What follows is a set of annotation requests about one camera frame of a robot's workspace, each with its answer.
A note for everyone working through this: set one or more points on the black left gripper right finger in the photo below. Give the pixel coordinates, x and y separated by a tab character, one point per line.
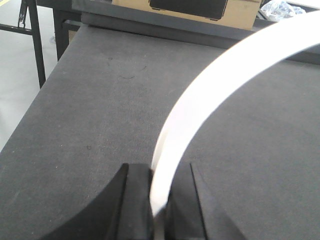
193	212

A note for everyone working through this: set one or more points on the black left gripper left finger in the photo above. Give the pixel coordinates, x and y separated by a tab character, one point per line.
122	211

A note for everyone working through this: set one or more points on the large white PVC clamp half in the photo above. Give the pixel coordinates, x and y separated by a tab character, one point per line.
227	73

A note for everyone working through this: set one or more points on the dark grey raised table ledge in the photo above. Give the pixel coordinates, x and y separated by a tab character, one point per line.
103	14

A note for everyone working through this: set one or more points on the stacked cardboard boxes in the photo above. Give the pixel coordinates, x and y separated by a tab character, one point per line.
239	14

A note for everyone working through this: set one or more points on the clear plastic bag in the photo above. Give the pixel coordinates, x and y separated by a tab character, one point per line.
277	10

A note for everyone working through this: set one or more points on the black metal table frame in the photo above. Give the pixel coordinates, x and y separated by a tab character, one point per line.
65	20

